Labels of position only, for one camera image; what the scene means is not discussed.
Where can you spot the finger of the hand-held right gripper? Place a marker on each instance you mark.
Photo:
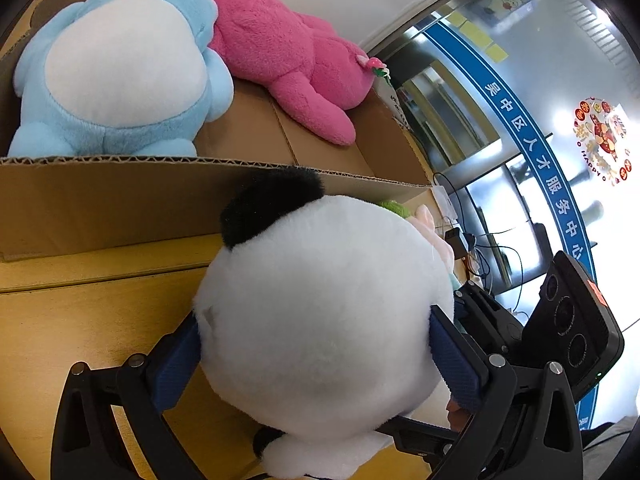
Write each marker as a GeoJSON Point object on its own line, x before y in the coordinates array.
{"type": "Point", "coordinates": [487, 320]}
{"type": "Point", "coordinates": [420, 435]}

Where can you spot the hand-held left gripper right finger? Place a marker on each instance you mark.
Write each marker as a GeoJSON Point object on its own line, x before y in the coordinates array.
{"type": "Point", "coordinates": [455, 365]}

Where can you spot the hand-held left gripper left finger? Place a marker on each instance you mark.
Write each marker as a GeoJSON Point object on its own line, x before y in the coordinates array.
{"type": "Point", "coordinates": [177, 360]}

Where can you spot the pink pig plush toy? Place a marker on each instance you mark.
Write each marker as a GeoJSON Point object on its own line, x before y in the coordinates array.
{"type": "Point", "coordinates": [435, 240]}

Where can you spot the white panda plush toy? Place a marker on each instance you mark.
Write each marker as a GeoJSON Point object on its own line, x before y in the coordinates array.
{"type": "Point", "coordinates": [320, 320]}

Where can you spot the brown cardboard box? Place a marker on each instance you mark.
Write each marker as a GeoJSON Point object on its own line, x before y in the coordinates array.
{"type": "Point", "coordinates": [115, 205]}

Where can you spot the person's right hand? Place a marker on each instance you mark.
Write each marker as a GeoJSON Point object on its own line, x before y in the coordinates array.
{"type": "Point", "coordinates": [459, 415]}

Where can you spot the black power adapter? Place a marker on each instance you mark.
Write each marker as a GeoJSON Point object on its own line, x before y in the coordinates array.
{"type": "Point", "coordinates": [456, 241]}

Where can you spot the computer monitor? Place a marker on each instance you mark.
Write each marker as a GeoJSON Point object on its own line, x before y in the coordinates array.
{"type": "Point", "coordinates": [505, 230]}

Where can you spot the blue window banner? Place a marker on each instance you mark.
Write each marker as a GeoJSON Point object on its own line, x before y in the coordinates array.
{"type": "Point", "coordinates": [525, 150]}

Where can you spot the red festive window sticker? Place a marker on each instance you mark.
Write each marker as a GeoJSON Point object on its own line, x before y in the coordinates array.
{"type": "Point", "coordinates": [602, 140]}

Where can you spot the row of yellow sticky notes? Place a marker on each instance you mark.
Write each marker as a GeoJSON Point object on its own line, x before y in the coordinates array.
{"type": "Point", "coordinates": [475, 32]}

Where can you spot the blue bear plush toy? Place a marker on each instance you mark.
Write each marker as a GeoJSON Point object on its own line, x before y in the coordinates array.
{"type": "Point", "coordinates": [120, 65]}

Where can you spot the cartoon poster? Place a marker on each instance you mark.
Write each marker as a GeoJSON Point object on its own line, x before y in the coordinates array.
{"type": "Point", "coordinates": [505, 5]}

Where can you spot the pink bear plush toy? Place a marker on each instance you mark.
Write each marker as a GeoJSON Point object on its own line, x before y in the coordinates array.
{"type": "Point", "coordinates": [295, 55]}

